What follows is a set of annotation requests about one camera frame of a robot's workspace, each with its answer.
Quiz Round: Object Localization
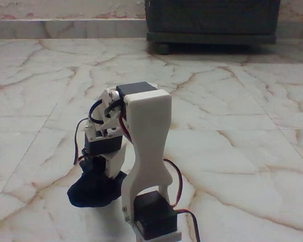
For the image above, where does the black cabinet caster wheel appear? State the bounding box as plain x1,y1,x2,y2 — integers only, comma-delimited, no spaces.
155,43,171,56

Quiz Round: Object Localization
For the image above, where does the red black wrist cable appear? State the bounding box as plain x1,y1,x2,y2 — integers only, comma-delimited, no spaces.
72,118,89,166

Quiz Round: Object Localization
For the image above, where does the dark navy patterned sock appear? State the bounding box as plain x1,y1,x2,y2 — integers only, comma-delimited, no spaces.
66,155,127,209

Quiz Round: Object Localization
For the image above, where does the dark wooden cabinet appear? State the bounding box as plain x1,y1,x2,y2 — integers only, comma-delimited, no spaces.
144,0,281,46

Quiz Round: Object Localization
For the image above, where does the red black base servo cable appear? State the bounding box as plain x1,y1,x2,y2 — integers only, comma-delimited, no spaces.
174,209,200,242

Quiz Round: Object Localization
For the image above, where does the black forearm cable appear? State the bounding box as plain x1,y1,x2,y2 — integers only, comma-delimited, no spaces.
88,98,111,125

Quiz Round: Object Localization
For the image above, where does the red white black servo cable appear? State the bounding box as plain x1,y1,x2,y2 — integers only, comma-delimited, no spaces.
163,158,183,209

